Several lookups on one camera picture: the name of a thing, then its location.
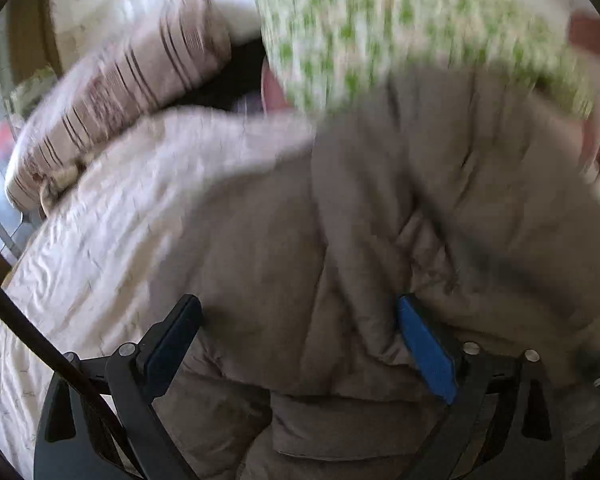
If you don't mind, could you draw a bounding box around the striped floral pillow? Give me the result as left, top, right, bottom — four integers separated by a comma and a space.
5, 0, 232, 214

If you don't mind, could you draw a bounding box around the green white patterned pillow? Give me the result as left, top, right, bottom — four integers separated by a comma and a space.
256, 0, 594, 118

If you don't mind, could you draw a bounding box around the grey quilted hooded jacket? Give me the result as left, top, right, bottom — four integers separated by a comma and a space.
150, 66, 600, 479

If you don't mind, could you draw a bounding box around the white floral bed quilt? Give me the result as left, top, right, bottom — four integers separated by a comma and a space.
0, 109, 600, 480

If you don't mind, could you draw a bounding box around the black cloth behind pillows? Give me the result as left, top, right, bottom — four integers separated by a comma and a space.
166, 37, 266, 115

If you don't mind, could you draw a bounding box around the black cable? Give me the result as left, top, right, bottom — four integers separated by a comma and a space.
0, 263, 146, 480

